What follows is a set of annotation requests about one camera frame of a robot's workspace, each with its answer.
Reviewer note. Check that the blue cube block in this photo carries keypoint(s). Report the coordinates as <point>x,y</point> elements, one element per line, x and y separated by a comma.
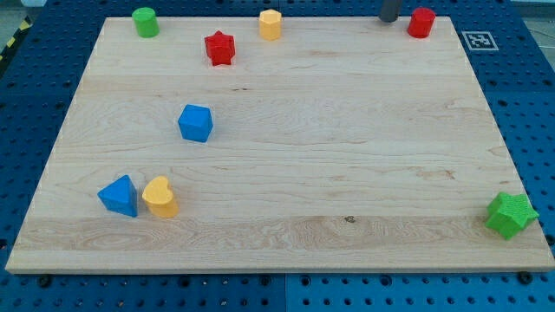
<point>195,123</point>

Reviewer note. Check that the red cylinder block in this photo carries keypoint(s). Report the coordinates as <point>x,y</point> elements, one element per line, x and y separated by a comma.
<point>421,22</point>

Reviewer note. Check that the red star block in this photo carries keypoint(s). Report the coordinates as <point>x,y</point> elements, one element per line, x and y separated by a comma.
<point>220,48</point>

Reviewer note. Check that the grey cylindrical robot arm tip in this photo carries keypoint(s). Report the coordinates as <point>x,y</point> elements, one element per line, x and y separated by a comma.
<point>390,10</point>

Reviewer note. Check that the yellow heart block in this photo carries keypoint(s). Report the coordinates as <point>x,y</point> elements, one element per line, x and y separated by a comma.
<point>159,197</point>

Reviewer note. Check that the green star block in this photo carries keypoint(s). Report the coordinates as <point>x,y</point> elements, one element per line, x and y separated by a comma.
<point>510,214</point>

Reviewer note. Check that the yellow black hazard tape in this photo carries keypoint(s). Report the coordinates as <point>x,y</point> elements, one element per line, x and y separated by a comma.
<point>15,40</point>

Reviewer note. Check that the green cylinder block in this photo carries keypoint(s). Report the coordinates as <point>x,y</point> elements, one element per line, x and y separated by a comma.
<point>145,22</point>

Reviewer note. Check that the yellow hexagon block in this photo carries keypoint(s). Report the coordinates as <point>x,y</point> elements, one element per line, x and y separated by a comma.
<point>270,24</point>

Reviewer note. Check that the black white fiducial marker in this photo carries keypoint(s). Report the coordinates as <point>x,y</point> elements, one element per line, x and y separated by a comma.
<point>477,40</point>

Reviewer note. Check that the blue triangle block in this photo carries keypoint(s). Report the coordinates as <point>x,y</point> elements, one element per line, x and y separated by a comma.
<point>120,196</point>

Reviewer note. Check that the light wooden board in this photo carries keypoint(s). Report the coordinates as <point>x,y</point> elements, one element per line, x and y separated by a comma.
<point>344,146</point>

